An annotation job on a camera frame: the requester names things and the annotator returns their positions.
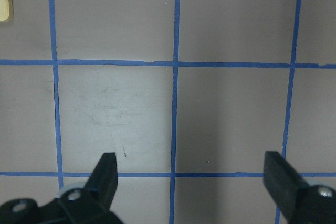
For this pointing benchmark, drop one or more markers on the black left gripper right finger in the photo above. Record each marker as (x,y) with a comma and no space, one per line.
(283,183)

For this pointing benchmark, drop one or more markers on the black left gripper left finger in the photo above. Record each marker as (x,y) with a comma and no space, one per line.
(103,181)

